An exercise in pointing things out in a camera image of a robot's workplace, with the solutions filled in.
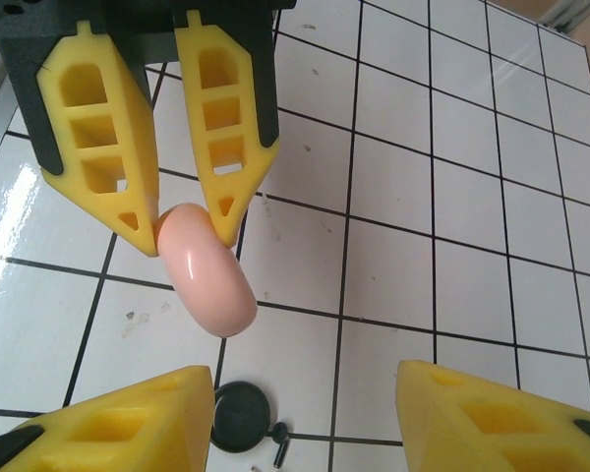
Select black wireless earbud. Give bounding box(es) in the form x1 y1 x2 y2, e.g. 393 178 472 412
269 421 291 467

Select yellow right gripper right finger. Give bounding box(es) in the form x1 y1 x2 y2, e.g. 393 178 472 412
396 359 590 472

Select aluminium corner post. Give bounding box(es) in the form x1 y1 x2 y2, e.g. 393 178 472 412
544 0 590 35

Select black earbud charging case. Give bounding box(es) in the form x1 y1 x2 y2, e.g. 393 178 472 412
210 381 274 451

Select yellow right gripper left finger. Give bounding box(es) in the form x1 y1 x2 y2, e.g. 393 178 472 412
0 364 213 472

